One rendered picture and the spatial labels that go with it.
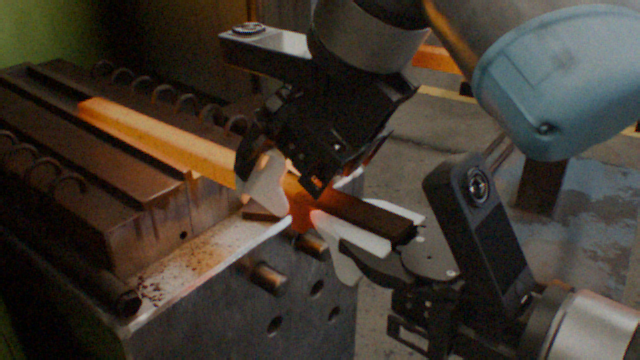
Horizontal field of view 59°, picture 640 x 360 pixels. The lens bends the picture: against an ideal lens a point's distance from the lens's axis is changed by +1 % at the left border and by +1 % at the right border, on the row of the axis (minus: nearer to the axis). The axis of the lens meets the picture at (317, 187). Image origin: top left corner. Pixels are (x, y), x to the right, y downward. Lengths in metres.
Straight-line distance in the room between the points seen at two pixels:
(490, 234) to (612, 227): 0.61
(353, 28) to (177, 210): 0.32
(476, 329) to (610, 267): 0.49
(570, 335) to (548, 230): 0.56
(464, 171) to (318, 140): 0.11
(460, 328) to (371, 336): 1.30
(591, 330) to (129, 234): 0.41
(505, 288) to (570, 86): 0.19
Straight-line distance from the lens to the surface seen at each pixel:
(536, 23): 0.26
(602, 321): 0.41
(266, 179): 0.48
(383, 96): 0.38
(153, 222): 0.59
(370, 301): 1.85
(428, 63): 0.80
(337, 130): 0.42
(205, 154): 0.58
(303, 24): 0.89
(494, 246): 0.40
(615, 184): 1.11
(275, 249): 0.66
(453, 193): 0.37
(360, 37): 0.36
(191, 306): 0.59
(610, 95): 0.26
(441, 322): 0.43
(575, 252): 0.92
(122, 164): 0.64
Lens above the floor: 1.31
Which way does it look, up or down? 34 degrees down
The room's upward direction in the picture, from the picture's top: straight up
